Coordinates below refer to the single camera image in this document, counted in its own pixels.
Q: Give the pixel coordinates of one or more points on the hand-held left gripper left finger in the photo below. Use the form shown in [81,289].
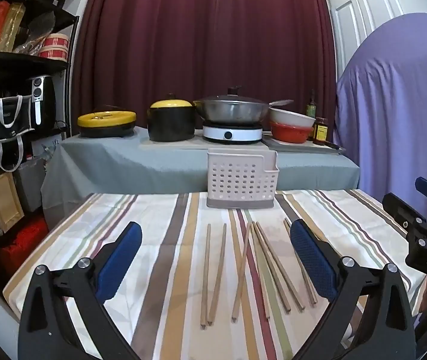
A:
[123,255]

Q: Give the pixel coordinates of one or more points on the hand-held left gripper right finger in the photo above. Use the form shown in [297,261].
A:
[312,258]

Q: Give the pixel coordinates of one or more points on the wooden chopstick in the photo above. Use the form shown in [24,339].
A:
[205,277]
[218,273]
[242,273]
[311,288]
[271,270]
[260,273]
[305,288]
[281,268]

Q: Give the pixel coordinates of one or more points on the white perforated utensil holder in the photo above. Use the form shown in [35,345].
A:
[239,180]

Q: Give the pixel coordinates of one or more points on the striped tablecloth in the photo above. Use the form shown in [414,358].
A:
[161,255]

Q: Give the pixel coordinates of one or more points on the purple cloth cover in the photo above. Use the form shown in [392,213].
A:
[393,112]

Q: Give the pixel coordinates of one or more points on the grey tablecloth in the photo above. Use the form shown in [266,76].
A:
[123,165]

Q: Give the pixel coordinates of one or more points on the red box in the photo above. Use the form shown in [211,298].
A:
[22,243]

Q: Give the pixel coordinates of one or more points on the brown sauce jar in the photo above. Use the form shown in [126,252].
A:
[321,132]

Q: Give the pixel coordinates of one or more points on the grey cutting board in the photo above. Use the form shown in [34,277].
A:
[292,147]

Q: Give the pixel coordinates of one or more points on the grey bag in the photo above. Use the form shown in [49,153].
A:
[29,183]

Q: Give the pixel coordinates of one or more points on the red bowl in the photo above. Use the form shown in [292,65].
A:
[292,133]

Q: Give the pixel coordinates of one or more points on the wooden board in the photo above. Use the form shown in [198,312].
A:
[194,145]

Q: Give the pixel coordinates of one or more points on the brown cardboard box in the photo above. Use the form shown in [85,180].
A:
[3,202]

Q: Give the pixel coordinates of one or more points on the black pan with yellow lid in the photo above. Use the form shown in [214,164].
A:
[106,122]

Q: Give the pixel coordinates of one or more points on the green glass bottle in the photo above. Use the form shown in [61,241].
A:
[311,107]

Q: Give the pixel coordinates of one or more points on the white bowl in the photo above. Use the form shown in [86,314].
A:
[292,117]

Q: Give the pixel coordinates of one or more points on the black pot with yellow lid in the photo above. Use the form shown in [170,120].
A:
[171,120]

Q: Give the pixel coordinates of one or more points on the white induction cooker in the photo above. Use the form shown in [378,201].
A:
[232,134]

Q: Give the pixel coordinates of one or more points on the grey spatula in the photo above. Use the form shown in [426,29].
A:
[281,102]

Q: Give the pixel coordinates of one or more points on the steel wok with glass lid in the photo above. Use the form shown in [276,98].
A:
[232,110]

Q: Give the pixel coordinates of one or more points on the black air fryer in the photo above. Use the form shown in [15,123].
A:
[42,99]

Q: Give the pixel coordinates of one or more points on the white panel door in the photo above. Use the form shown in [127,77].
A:
[363,15]

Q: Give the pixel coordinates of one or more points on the maroon curtain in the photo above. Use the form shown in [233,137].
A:
[206,37]

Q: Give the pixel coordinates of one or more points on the dark grey mesh utensil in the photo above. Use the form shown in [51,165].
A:
[42,24]

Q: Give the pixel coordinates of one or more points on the gold bag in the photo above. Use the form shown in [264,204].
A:
[10,28]

